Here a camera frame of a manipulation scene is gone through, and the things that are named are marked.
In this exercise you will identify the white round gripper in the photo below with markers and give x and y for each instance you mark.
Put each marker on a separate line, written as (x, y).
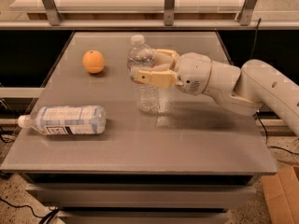
(193, 73)

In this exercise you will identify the clear bottle with red label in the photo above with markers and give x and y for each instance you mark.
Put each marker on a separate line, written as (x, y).
(139, 56)

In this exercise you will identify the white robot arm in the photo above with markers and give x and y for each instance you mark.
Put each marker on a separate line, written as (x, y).
(242, 90)

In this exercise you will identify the clear bottle with blue-white label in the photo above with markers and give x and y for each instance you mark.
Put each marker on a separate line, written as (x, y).
(68, 119)

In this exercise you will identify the orange fruit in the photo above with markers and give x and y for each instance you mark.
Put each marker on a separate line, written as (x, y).
(93, 61)

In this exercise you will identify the grey drawer cabinet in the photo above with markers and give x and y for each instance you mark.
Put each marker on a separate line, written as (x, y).
(183, 199)

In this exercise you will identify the cardboard box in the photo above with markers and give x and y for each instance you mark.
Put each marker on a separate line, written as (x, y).
(281, 193)

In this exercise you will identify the metal railing frame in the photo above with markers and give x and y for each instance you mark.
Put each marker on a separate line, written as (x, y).
(206, 15)

